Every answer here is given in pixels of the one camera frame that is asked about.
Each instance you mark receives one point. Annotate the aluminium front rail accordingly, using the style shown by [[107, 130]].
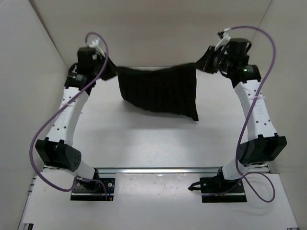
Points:
[[157, 170]]

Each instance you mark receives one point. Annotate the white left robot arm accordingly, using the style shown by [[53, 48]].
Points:
[[57, 150]]

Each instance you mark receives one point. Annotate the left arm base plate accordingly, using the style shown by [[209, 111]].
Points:
[[95, 191]]

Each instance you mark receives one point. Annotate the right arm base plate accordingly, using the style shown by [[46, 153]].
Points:
[[218, 190]]

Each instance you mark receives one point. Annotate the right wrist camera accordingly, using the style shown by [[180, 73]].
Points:
[[224, 38]]

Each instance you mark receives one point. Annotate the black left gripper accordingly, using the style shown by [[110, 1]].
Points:
[[112, 73]]

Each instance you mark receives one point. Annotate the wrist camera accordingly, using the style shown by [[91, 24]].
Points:
[[96, 44], [224, 38]]

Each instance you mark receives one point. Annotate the black pleated skirt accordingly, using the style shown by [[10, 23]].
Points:
[[170, 90]]

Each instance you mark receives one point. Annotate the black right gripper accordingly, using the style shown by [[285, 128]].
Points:
[[205, 63]]

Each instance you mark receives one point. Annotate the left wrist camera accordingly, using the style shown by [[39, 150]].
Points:
[[96, 44]]

